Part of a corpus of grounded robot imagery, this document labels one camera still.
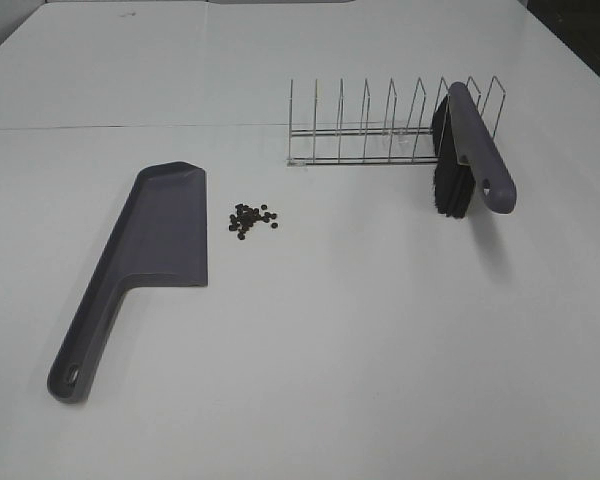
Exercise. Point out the pile of coffee beans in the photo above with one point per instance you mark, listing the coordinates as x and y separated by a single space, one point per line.
245 217

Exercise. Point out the grey plastic dustpan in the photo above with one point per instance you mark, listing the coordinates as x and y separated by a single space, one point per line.
158 240

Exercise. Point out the grey hand brush black bristles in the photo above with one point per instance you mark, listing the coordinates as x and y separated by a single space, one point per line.
467 159

